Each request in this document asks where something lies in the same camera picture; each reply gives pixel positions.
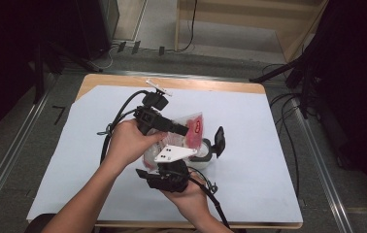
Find red and white refill pouch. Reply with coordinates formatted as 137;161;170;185
142;112;204;172

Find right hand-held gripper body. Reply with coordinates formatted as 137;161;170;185
147;146;198;193

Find person's left hand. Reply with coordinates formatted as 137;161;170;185
102;118;168;169

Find light wooden shelf frame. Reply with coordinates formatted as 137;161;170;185
174;0;330;63

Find black floor cables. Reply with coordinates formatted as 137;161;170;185
262;62;302;198

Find white cloth table cover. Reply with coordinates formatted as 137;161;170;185
26;84;304;224

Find wooden table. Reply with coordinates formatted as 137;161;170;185
25;73;304;230

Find metal floor rail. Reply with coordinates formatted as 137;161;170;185
0;74;58;224
292;96;354;233

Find white floor cable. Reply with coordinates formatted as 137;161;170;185
96;45;116;71

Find hanging black cable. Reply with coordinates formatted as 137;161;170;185
175;0;199;53

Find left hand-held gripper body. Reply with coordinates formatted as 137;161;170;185
132;79;173;135

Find angled black tape mark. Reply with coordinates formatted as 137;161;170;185
51;105;67;126

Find black metal stand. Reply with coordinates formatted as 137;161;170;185
249;52;322;119

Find right hand-held gripper cable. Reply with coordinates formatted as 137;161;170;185
187;166;232;229

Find person's right hand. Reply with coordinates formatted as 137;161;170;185
160;173;210;217

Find dark cabinet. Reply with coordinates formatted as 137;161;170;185
74;0;121;61

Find clear container with black lid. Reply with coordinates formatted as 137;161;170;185
189;125;227;170

